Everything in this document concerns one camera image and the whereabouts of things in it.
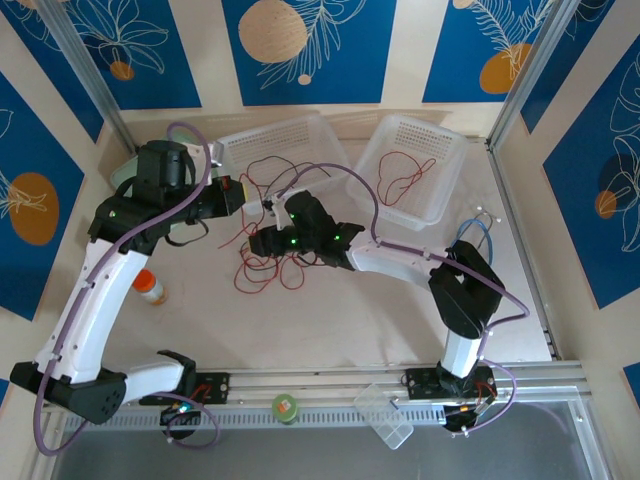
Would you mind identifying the thin red cable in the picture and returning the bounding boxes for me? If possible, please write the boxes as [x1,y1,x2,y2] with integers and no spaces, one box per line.
[377,149,437,207]
[239,155,301,241]
[218,219,309,294]

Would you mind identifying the clear plastic organizer box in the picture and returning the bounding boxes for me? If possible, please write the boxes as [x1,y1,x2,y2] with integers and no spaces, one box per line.
[353,383,415,450]

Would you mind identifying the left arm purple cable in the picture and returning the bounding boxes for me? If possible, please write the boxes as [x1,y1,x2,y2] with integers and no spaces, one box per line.
[33,122,222,456]

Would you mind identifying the thin black cable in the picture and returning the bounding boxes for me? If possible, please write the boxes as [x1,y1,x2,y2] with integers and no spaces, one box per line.
[269,163,332,196]

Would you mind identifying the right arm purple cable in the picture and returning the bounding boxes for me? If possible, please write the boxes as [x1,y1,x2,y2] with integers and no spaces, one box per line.
[277,163,531,434]

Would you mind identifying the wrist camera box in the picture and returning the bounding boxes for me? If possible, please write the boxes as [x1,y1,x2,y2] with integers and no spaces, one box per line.
[205,141,227,170]
[260,195,285,224]

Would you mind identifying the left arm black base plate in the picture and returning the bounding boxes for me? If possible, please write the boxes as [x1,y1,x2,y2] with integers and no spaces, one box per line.
[138,372,232,407]

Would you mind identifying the clear perforated plastic basket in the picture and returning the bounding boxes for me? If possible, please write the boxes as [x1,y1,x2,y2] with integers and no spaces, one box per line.
[214,112,351,216]
[347,113,470,230]

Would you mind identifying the mint green zip case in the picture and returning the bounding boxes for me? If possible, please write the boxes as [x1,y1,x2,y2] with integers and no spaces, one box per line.
[112,127,224,235]

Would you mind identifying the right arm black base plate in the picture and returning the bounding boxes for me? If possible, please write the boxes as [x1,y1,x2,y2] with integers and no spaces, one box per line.
[403,368,499,401]

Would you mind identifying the aluminium mounting rail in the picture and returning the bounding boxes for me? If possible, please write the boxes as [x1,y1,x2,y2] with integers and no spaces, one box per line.
[42,360,594,414]

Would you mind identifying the grey cable white ends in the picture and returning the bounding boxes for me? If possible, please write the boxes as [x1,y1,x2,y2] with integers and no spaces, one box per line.
[473,202,503,226]

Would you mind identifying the blue floral wall poster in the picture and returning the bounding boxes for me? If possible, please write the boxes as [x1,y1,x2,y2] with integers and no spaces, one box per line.
[519,0,617,135]
[0,0,106,145]
[542,34,640,311]
[0,72,86,322]
[221,0,399,107]
[422,0,549,105]
[59,0,204,111]

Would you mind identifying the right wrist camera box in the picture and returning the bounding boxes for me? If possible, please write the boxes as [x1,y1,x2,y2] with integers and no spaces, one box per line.
[260,195,285,224]

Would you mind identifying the aluminium table side rail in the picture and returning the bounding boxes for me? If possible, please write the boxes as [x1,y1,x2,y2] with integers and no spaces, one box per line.
[487,142,564,361]

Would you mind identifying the blue cable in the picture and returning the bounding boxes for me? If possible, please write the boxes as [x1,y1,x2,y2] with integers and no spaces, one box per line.
[451,217,497,266]

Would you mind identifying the orange lid pill bottle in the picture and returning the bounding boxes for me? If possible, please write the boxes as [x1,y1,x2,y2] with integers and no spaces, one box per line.
[132,268,170,306]

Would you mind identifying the small black control board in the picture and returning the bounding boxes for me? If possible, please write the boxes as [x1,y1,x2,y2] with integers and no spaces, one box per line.
[159,399,204,427]
[442,400,495,434]

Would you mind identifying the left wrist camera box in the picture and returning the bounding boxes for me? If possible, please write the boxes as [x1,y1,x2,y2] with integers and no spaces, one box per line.
[205,141,227,170]

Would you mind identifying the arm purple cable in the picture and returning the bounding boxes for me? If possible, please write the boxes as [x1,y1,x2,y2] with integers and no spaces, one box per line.
[277,163,531,434]
[33,122,222,456]

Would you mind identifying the grey metal panel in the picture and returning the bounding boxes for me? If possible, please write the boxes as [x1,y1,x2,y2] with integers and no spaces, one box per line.
[47,399,609,480]

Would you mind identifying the slotted grey cable duct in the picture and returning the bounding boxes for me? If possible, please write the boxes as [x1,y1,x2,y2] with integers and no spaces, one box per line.
[62,407,446,434]

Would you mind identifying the aluminium frame post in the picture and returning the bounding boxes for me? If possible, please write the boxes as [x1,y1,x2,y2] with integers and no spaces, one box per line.
[487,0,586,151]
[37,0,140,153]

